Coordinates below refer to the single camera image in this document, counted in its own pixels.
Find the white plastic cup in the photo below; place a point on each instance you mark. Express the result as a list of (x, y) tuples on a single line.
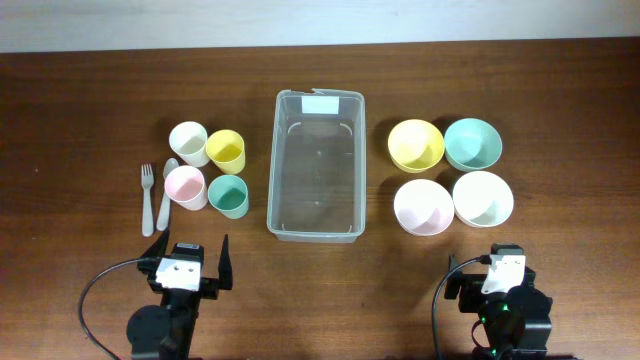
[(188, 140)]

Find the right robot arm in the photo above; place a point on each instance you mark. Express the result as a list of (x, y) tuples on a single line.
[(517, 327)]

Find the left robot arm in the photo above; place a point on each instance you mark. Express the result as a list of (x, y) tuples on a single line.
[(165, 331)]

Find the green plastic bowl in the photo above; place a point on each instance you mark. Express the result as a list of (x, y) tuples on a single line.
[(472, 144)]

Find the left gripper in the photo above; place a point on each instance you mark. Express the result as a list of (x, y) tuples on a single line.
[(210, 286)]

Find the grey plastic spoon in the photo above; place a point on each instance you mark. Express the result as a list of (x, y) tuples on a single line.
[(164, 210)]

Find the clear plastic container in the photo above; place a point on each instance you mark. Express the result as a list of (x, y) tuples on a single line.
[(317, 181)]

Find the yellow plastic cup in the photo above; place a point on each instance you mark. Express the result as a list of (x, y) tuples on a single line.
[(226, 148)]

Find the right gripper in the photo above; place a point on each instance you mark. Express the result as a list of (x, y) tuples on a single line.
[(470, 289)]

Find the yellow plastic bowl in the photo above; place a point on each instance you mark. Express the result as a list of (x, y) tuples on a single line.
[(415, 145)]

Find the pink plastic cup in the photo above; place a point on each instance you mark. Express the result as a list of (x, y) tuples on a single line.
[(186, 186)]

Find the green plastic cup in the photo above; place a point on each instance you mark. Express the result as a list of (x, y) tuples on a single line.
[(229, 195)]

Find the grey plastic fork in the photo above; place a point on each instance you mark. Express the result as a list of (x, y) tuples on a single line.
[(147, 181)]

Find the pink plastic bowl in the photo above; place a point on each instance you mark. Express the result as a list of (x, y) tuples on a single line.
[(423, 207)]

